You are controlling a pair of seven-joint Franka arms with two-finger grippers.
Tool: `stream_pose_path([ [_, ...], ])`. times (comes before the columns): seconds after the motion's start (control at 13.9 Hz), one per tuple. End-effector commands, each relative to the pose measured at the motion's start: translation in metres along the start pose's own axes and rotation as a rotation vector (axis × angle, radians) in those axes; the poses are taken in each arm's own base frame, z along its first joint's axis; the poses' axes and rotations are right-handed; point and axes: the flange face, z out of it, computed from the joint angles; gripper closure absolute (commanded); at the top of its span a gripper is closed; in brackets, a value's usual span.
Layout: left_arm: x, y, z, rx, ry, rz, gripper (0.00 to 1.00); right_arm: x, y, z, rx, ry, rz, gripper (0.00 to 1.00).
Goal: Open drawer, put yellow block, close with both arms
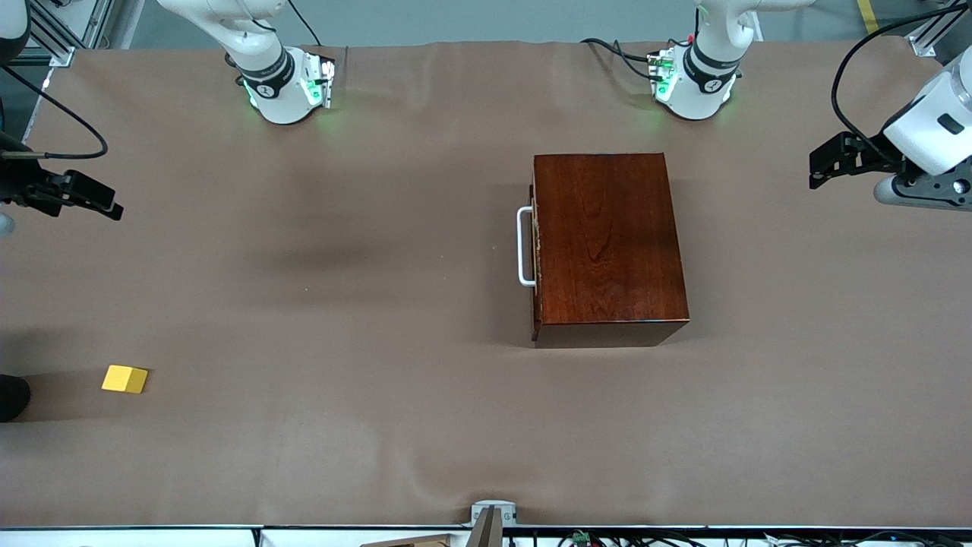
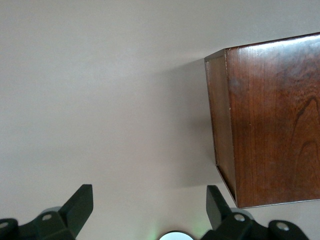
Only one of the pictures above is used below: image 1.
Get brown table cover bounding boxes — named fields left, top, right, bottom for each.
left=0, top=36, right=972, bottom=529

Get yellow block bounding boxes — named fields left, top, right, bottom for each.
left=101, top=365, right=150, bottom=395

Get black rounded object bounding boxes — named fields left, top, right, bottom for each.
left=0, top=375, right=32, bottom=423

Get black base cable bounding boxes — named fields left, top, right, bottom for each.
left=287, top=0, right=323, bottom=48
left=581, top=36, right=658, bottom=63
left=611, top=42, right=658, bottom=81

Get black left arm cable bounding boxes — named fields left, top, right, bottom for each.
left=831, top=4, right=972, bottom=164

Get white table edge rail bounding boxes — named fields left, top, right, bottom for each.
left=0, top=524, right=972, bottom=547

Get black cable bundle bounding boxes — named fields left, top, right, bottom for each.
left=509, top=530, right=972, bottom=547

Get dark brown wooden cabinet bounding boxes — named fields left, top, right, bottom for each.
left=531, top=152, right=690, bottom=349

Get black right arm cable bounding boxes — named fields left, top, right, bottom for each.
left=0, top=65, right=109, bottom=160

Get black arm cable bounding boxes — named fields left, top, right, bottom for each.
left=0, top=65, right=109, bottom=160
left=831, top=4, right=972, bottom=164

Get light wooden plank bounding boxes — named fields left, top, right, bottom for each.
left=361, top=534, right=450, bottom=547

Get aluminium frame profile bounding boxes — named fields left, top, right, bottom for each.
left=76, top=0, right=116, bottom=49
left=27, top=0, right=77, bottom=69
left=907, top=0, right=972, bottom=58

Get wooden drawer with white handle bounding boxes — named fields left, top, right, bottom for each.
left=517, top=182, right=541, bottom=341

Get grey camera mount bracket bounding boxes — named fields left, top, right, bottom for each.
left=470, top=500, right=518, bottom=547

